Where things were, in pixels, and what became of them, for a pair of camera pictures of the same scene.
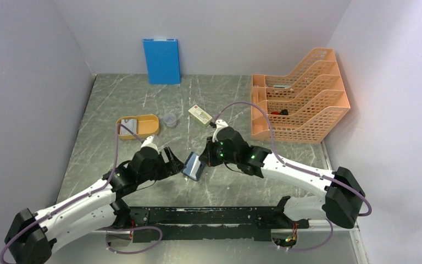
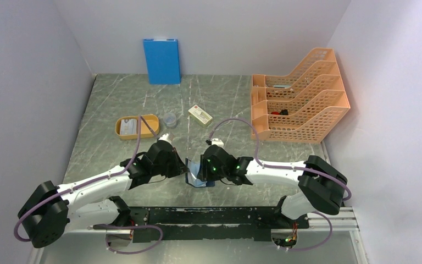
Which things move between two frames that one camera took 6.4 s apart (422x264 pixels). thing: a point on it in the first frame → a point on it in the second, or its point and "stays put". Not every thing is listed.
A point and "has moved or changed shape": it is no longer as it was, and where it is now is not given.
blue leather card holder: (193, 168) has moved or changed shape
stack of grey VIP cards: (131, 124) stays put
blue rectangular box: (162, 61) stays put
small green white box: (200, 116) stays put
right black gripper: (207, 155) → (204, 173)
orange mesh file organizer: (301, 103) stays put
